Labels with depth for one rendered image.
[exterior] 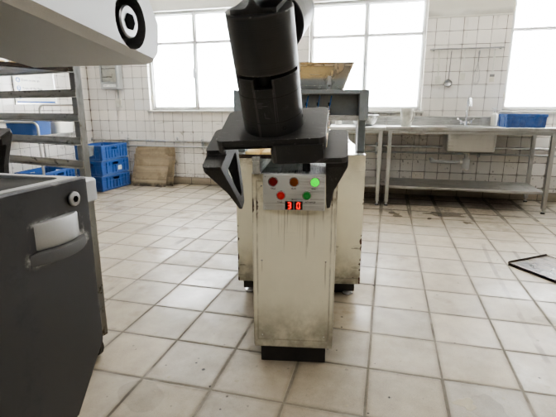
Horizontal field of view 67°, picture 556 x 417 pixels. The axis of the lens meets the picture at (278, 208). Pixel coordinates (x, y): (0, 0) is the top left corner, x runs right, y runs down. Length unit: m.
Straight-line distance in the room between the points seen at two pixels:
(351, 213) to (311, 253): 0.73
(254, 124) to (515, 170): 5.46
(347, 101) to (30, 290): 2.21
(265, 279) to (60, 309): 1.50
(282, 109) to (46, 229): 0.21
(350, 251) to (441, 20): 3.75
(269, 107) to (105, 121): 6.53
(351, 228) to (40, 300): 2.20
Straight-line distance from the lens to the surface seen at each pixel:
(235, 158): 0.46
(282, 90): 0.37
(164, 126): 6.36
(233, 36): 0.37
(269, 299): 1.80
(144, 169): 6.31
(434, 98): 5.56
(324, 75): 2.36
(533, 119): 5.21
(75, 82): 1.82
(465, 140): 5.00
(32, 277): 0.28
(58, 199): 0.29
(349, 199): 2.37
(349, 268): 2.49
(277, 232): 1.69
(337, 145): 0.41
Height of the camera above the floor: 1.09
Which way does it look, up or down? 14 degrees down
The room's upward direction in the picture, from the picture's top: straight up
